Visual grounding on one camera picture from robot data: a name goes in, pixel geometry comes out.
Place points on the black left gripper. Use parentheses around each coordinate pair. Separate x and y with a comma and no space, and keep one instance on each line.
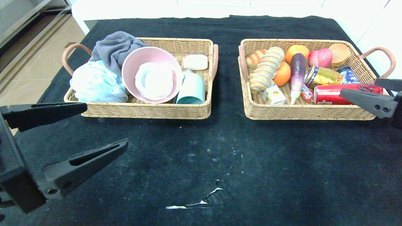
(15,163)

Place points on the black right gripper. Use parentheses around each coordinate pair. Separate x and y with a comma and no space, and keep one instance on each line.
(397,110)

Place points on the red soda can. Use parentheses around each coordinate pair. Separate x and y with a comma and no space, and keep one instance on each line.
(329,95)

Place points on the yellow drink can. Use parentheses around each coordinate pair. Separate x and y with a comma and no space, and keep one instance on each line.
(323,77)

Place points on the red peach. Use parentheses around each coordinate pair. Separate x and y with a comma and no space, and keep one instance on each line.
(320,58)

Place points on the grey cloth with tag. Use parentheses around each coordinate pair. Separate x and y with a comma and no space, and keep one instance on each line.
(116,48)

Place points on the long striped bread roll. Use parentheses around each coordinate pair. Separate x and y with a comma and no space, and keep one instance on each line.
(267,69)

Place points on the dark blue tin can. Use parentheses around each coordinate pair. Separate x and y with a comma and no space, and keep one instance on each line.
(349,76)

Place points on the round brown bun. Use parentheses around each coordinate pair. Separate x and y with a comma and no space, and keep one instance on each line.
(340,54)

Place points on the light blue bath pouf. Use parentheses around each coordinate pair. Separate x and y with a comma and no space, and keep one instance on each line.
(94,83)

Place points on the purple eggplant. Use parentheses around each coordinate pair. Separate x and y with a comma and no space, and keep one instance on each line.
(296,72)

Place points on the orange fruit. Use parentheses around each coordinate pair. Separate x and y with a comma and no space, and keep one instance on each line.
(297,51)
(283,75)

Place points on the small juice carton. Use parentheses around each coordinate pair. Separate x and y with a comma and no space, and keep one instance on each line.
(274,95)

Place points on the white dish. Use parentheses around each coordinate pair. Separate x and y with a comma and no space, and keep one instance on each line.
(153,81)

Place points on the pink bowl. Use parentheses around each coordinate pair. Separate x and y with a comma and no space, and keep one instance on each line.
(150,56)

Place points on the croissant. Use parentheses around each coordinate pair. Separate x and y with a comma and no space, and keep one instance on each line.
(255,59)

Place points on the teal plastic cup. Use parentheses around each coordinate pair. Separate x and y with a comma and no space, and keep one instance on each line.
(191,88)

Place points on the clear plastic wrapper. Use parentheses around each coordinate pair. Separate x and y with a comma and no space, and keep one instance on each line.
(187,72)

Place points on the white low cabinet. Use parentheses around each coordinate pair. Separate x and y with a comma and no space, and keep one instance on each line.
(141,9)

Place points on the white soap bar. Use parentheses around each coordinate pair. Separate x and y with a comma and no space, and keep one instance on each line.
(195,62)

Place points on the grey metal rail frame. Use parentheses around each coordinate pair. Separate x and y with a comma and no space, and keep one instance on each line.
(25,15)

